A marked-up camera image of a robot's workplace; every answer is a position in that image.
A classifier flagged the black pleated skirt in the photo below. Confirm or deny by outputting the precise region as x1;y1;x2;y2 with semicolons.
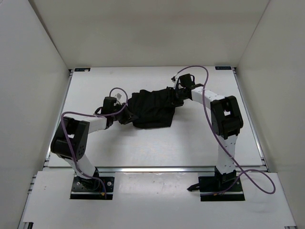
127;87;184;129

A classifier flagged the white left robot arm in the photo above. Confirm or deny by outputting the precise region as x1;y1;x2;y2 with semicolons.
51;96;138;190

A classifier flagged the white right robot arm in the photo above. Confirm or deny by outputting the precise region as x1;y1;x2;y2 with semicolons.
171;74;244;191

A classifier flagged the right blue table label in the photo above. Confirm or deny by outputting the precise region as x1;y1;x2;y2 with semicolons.
215;66;232;71

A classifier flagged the blue table label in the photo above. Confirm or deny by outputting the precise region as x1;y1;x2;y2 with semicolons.
215;66;232;71
74;68;91;72

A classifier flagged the left blue table label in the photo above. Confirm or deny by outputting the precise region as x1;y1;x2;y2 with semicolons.
74;68;91;72

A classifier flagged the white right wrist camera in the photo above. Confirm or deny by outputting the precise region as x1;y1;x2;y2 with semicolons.
171;75;181;90

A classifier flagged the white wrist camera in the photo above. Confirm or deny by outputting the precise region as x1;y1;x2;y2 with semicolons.
171;75;181;90
114;93;122;101

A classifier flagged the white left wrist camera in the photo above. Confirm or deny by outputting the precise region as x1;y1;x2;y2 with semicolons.
114;93;122;101

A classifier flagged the aluminium table edge rail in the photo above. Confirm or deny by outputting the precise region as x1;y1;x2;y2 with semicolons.
97;166;269;174

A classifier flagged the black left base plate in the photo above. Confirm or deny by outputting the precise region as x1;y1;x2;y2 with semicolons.
70;176;115;200

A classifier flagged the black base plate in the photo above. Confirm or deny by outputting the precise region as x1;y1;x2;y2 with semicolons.
187;177;245;202
70;176;115;200

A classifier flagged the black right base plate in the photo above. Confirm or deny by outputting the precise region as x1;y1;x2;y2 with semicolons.
187;177;245;202

